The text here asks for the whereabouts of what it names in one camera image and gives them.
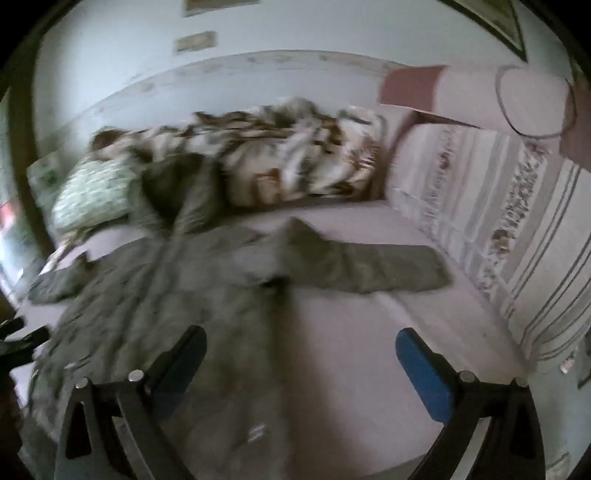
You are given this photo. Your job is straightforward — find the pink bolster cushion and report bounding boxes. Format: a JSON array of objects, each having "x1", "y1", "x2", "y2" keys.
[{"x1": 379, "y1": 65, "x2": 591, "y2": 160}]

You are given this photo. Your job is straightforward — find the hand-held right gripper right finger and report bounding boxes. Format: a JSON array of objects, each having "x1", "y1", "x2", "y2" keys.
[{"x1": 395, "y1": 328, "x2": 548, "y2": 480}]

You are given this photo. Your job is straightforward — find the green checked pillow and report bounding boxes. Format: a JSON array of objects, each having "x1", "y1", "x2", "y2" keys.
[{"x1": 51, "y1": 157, "x2": 139, "y2": 234}]

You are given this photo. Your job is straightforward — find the stained glass window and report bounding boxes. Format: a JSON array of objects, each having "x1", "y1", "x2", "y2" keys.
[{"x1": 0, "y1": 92, "x2": 47, "y2": 296}]

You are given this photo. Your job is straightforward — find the floral printed panel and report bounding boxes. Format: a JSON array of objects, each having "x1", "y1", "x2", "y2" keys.
[{"x1": 28, "y1": 156, "x2": 62, "y2": 208}]

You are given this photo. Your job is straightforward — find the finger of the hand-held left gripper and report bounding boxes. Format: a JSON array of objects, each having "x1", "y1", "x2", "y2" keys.
[{"x1": 0, "y1": 318, "x2": 51, "y2": 366}]

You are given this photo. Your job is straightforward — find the pink striped bed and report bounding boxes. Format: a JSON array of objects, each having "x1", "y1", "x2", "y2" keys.
[{"x1": 9, "y1": 198, "x2": 532, "y2": 480}]

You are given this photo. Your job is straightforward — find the dark framed wall picture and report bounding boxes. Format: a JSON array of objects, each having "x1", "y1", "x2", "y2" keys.
[{"x1": 438, "y1": 0, "x2": 529, "y2": 63}]

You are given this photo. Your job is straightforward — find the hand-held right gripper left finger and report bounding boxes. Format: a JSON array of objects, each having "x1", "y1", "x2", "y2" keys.
[{"x1": 53, "y1": 325, "x2": 208, "y2": 480}]

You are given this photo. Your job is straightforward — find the small wall picture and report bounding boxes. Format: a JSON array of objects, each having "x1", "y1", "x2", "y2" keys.
[
  {"x1": 173, "y1": 31, "x2": 218, "y2": 55},
  {"x1": 182, "y1": 0, "x2": 232, "y2": 18}
]

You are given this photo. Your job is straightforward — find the leaf-print blanket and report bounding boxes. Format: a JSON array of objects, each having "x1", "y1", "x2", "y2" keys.
[{"x1": 90, "y1": 97, "x2": 389, "y2": 208}]

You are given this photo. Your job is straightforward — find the grey-green padded jacket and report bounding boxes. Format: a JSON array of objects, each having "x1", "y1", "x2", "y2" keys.
[{"x1": 18, "y1": 152, "x2": 453, "y2": 480}]

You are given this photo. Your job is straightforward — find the striped floral backrest cushion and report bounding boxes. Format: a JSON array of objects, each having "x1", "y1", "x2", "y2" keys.
[{"x1": 385, "y1": 122, "x2": 591, "y2": 374}]

